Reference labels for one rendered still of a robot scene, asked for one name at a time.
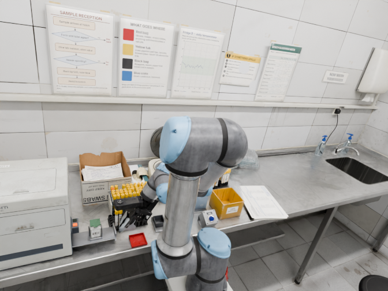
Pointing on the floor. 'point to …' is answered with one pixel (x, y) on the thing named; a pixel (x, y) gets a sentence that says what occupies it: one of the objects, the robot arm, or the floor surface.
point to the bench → (368, 192)
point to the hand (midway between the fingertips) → (119, 228)
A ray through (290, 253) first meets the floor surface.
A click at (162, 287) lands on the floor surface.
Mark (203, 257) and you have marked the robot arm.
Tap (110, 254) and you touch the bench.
